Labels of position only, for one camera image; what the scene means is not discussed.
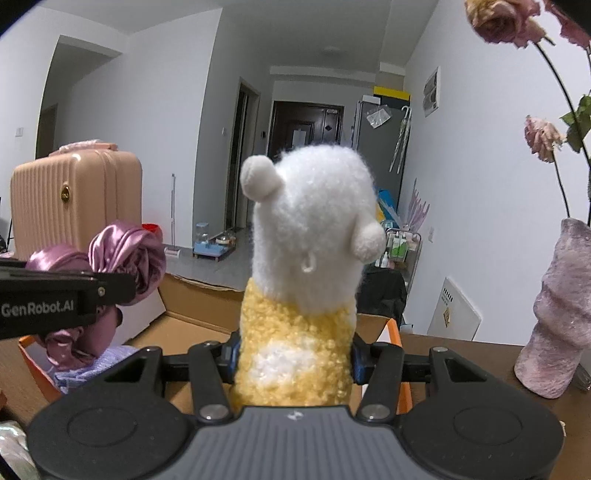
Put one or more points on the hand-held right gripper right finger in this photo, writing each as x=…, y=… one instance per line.
x=362, y=364

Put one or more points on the red basin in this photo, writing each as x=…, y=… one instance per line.
x=150, y=229

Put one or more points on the purple satin scrunchie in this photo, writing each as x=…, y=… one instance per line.
x=124, y=249

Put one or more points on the white yellow alpaca plush toy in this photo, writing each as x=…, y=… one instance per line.
x=314, y=221

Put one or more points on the grey refrigerator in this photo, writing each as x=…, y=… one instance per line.
x=378, y=147

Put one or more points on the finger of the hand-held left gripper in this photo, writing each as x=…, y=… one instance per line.
x=115, y=288

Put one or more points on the pink ribbed suitcase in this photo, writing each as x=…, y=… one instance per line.
x=78, y=203

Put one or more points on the white mop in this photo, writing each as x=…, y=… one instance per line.
x=173, y=217

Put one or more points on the yellow box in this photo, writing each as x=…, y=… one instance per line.
x=392, y=92

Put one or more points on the clear plastic bag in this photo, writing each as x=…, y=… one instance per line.
x=379, y=117

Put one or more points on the bunch of dried pink roses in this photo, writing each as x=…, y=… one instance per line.
x=503, y=18

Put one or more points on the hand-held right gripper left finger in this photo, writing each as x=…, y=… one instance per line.
x=228, y=357

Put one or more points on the metal trolley cart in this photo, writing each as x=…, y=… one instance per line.
x=411, y=263

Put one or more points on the group of small bottles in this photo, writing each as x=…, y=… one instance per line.
x=399, y=247

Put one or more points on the white heater panel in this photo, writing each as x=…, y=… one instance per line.
x=455, y=309

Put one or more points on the blue pet water feeder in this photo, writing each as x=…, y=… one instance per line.
x=210, y=244

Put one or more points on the black cloth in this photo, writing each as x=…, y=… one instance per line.
x=383, y=295

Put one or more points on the white wall electrical panel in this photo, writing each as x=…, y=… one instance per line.
x=431, y=91

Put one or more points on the mottled pink ceramic vase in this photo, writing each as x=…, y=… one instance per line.
x=558, y=314

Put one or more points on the red printed cardboard box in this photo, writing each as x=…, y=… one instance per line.
x=198, y=309

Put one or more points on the dark brown entrance door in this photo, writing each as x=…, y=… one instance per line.
x=304, y=120

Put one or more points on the clear folded umbrella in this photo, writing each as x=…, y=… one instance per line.
x=400, y=138

